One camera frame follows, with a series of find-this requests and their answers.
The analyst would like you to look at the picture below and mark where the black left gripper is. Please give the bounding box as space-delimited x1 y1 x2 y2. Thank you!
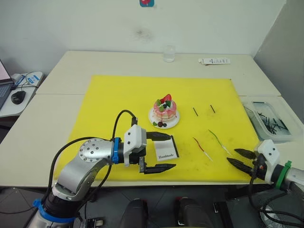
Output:
129 131 177 175

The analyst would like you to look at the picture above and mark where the clear plastic water tray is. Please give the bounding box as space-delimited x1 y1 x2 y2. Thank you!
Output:
241 100 304 143

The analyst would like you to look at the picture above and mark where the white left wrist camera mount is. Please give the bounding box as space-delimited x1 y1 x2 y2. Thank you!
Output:
123 125 147 167

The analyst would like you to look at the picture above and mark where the pink cake with strawberry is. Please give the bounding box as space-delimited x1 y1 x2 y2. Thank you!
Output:
152 94 179 122

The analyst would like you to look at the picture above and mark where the clear glass of water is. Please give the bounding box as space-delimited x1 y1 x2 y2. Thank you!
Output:
162 45 176 63

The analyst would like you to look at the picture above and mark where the blue arm ring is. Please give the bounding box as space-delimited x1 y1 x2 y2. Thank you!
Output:
32 199 75 224

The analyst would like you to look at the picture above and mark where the white round plate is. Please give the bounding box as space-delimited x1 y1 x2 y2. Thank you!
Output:
148 107 181 130

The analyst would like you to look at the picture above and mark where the red spiral candle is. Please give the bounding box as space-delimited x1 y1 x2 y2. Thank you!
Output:
192 137 214 162

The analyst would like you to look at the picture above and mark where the blue cable tie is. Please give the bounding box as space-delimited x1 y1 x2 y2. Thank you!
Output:
112 137 120 165

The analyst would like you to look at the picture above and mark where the grey laptop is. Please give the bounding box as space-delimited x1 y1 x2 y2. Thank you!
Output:
0 58 15 110

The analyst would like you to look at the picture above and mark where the green cable tie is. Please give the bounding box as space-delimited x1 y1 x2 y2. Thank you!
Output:
275 161 292 191

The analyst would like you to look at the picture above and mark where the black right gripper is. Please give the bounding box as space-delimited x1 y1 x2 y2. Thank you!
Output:
226 148 269 181

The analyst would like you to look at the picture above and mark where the green spiral candle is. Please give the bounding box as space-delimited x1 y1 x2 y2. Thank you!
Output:
208 129 233 157

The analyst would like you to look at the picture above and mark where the white handmade matchbox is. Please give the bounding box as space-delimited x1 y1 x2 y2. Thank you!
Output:
153 135 180 162

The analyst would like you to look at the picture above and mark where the black computer mouse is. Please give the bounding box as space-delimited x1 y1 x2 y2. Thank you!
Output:
10 90 27 105

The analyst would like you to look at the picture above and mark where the yellow mat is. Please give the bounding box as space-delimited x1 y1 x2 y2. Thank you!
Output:
53 75 266 182

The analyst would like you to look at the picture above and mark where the white side table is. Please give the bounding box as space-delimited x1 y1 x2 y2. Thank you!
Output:
0 70 45 117

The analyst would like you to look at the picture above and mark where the round wire mesh guard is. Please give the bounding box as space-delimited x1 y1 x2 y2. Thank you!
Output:
258 189 304 228

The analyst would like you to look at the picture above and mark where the white device with blue labels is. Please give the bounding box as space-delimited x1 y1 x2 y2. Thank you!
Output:
11 70 44 87

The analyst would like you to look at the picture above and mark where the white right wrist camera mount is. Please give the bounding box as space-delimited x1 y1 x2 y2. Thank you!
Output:
257 139 281 184

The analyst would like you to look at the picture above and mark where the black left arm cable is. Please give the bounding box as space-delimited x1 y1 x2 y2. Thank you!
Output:
47 109 139 219

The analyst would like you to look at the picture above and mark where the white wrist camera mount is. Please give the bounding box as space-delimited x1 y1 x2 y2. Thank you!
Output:
123 125 147 167
257 139 281 184

